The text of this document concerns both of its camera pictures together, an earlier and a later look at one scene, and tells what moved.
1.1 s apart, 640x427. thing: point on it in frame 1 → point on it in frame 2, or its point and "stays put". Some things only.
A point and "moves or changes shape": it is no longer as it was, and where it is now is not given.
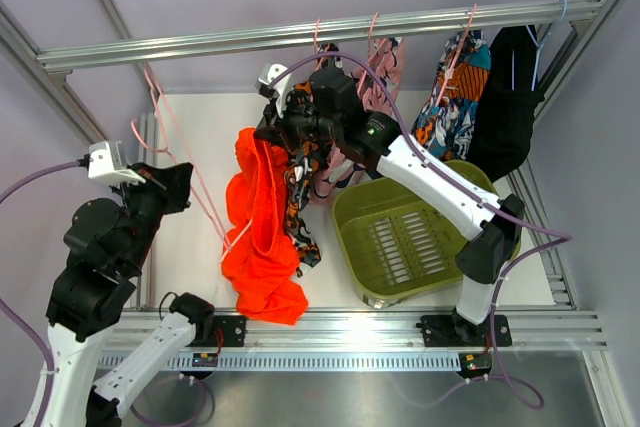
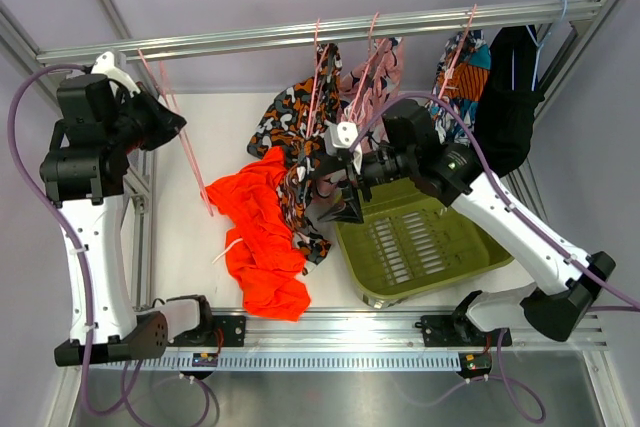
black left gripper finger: [173, 185] → [160, 123]
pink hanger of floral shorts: [370, 58] stays put
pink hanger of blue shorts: [450, 72] stays put
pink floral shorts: [377, 80] stays put
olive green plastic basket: [396, 244] stays put
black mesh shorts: [504, 123] stays put
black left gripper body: [146, 209] → [128, 127]
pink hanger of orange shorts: [176, 147] moves or changes shape
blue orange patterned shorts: [445, 126] stays put
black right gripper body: [293, 122] → [387, 166]
